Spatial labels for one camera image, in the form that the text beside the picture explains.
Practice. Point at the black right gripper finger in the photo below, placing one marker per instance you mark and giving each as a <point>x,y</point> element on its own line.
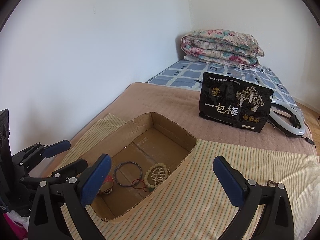
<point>71,170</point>

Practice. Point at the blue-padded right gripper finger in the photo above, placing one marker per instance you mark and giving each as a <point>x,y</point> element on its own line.
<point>56,148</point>

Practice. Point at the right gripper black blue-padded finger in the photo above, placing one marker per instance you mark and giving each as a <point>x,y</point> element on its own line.
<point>276,219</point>
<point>46,218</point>

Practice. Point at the red gold small pouch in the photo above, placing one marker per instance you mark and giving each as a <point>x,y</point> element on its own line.
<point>107,186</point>

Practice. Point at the brown cardboard box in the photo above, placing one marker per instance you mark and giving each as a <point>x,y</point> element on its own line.
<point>133,146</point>

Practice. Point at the striped yellow blanket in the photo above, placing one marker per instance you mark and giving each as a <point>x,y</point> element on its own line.
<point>193,204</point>

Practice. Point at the black snack bag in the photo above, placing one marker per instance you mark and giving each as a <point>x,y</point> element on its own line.
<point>234,102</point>

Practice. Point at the pink brown bed cover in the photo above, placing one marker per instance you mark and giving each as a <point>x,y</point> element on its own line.
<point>128,116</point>

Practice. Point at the blue checked bed sheet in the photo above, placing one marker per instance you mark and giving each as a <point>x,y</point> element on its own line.
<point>188,75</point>

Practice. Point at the folded floral quilt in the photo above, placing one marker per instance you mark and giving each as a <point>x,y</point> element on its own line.
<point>223,47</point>

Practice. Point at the white ring light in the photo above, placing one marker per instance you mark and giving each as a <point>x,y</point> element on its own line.
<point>286,119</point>

